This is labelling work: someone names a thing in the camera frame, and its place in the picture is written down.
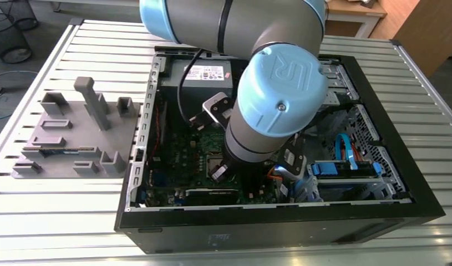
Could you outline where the graphics card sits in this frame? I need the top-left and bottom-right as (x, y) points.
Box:
(183, 188), (241, 206)

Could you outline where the green motherboard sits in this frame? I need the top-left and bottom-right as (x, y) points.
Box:
(146, 130), (281, 206)

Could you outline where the blue VGA port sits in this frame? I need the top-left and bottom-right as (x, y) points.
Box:
(150, 171), (166, 188)

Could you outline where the black case fan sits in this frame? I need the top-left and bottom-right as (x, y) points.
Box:
(157, 96), (173, 145)

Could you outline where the hard disk in blue carrier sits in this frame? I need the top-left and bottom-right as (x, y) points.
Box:
(309, 160), (382, 178)

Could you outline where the black PC case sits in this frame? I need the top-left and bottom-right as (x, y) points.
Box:
(111, 44), (446, 254)

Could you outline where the grey power supply unit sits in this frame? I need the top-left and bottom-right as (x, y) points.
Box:
(158, 58), (245, 111)

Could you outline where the grey disk bay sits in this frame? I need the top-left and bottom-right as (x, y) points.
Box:
(289, 160), (413, 203)

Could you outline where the grey parts rack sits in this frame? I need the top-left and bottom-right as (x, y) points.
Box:
(10, 76), (142, 180)

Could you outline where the grey drive cage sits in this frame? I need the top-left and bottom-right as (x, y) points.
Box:
(317, 57), (361, 111)

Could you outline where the dark labelled RAM stick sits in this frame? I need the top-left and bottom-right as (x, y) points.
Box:
(35, 146), (82, 156)

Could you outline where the white desk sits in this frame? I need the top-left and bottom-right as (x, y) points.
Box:
(325, 0), (388, 38)

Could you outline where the wooden cabinet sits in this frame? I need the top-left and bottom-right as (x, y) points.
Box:
(369, 0), (452, 78)

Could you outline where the orange cable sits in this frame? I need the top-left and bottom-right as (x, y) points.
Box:
(266, 168), (285, 181)

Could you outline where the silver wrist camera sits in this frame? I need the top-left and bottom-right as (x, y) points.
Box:
(201, 93), (230, 122)
(271, 165), (302, 180)

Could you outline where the black camera bracket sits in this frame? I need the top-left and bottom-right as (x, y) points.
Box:
(279, 137), (307, 174)
(211, 96), (237, 124)

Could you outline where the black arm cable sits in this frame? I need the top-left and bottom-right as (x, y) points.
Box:
(175, 48), (214, 131)

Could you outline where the black cable bundle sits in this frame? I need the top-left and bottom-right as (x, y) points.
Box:
(302, 102), (359, 131)

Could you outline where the blue data wire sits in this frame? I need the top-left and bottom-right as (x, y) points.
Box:
(334, 132), (359, 170)

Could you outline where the red power wire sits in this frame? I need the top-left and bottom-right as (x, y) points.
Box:
(341, 141), (365, 163)

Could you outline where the black wire mesh bin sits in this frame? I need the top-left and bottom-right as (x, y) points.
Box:
(0, 16), (34, 64)
(0, 0), (39, 31)

